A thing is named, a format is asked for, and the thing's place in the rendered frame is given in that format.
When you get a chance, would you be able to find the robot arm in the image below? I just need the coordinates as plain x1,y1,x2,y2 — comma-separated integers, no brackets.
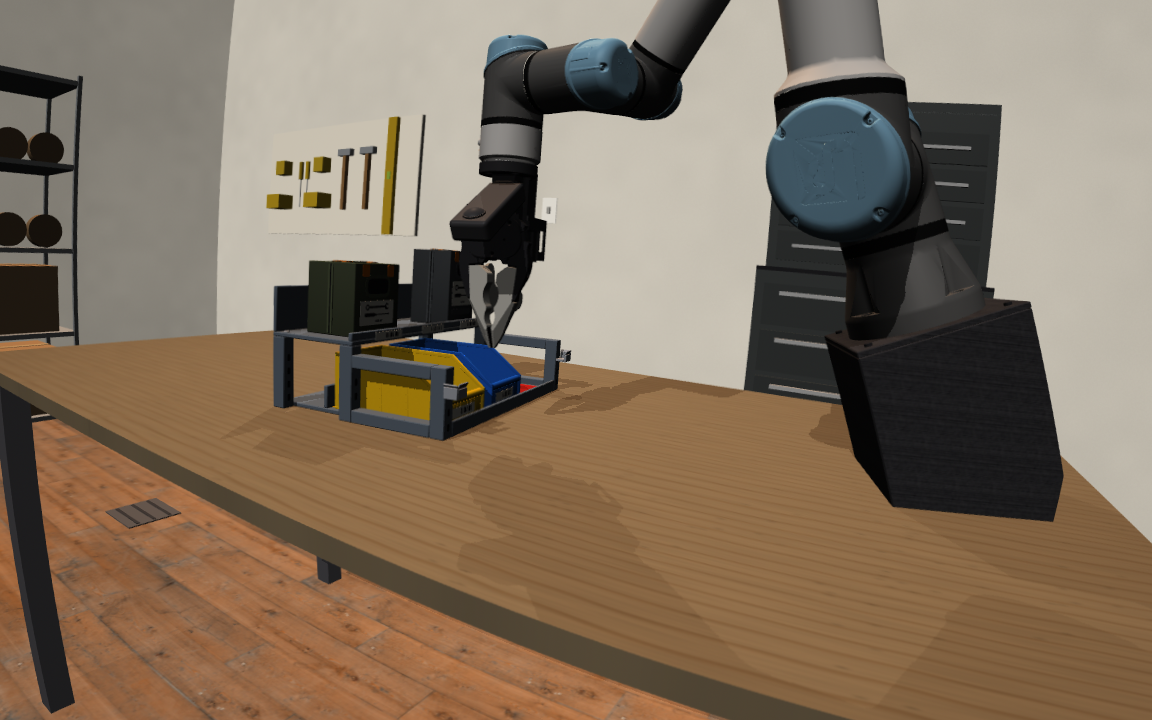
450,0,986,340

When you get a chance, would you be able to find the yellow bin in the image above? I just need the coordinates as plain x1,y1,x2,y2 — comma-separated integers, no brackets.
335,344,482,420

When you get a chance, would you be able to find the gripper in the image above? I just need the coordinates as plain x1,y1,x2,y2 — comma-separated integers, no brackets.
458,160,547,348

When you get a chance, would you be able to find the blue bin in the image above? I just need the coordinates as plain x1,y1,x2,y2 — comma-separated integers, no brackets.
389,338,518,407

